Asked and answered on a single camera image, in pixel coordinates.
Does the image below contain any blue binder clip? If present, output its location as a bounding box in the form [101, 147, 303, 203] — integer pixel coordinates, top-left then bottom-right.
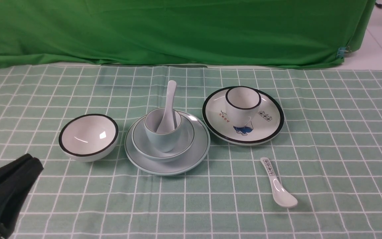
[336, 47, 347, 59]

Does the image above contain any black rimmed white bowl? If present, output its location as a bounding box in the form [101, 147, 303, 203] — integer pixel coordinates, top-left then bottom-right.
[58, 114, 119, 162]

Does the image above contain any light blue bowl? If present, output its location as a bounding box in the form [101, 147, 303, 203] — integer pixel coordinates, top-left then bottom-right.
[132, 116, 195, 163]

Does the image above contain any plain white ceramic spoon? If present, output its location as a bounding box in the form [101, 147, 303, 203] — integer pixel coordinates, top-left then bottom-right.
[156, 80, 176, 134]

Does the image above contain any light blue plate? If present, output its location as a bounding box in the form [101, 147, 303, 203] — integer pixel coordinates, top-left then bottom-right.
[125, 111, 211, 176]

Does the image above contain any white spoon with print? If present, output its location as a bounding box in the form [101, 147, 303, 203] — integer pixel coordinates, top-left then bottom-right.
[260, 157, 298, 208]

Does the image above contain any black rimmed printed plate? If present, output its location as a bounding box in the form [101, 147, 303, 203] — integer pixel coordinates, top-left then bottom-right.
[202, 86, 285, 146]

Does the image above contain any light blue cup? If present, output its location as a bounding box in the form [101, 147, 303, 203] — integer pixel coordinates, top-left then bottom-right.
[144, 108, 182, 152]

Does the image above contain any black rimmed white cup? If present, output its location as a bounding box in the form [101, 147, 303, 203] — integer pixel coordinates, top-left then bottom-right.
[225, 86, 262, 128]

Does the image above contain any green backdrop cloth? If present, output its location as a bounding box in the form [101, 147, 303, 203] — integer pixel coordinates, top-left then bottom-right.
[0, 0, 375, 69]

